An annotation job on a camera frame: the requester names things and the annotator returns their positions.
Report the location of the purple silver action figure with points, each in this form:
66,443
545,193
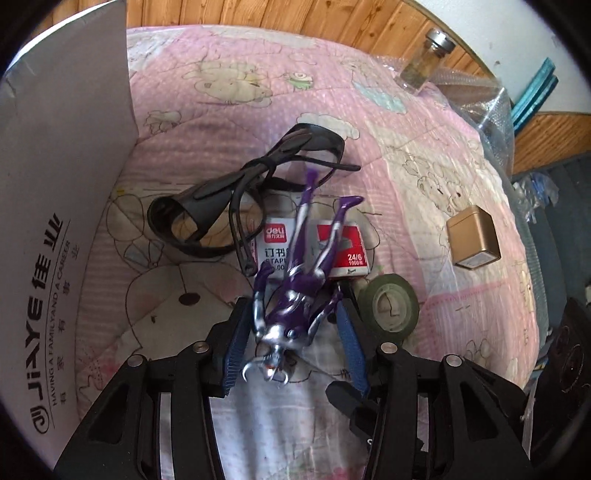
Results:
292,325

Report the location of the teal flat boards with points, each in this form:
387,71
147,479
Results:
535,95

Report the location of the clear bubble wrap sheet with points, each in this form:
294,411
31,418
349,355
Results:
443,151

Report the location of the white staples box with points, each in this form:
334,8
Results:
272,244

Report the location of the gold square tin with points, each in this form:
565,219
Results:
473,239

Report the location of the red staples box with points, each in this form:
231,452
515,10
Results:
351,260

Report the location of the black safety glasses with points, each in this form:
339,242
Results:
183,220

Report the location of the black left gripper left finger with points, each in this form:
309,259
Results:
153,419

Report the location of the white cardboard box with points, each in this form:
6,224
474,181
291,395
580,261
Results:
67,128

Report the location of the glass spice jar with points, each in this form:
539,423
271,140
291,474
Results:
425,61

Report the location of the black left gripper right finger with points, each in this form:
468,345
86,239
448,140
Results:
437,419

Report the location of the green tape roll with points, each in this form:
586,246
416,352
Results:
389,306

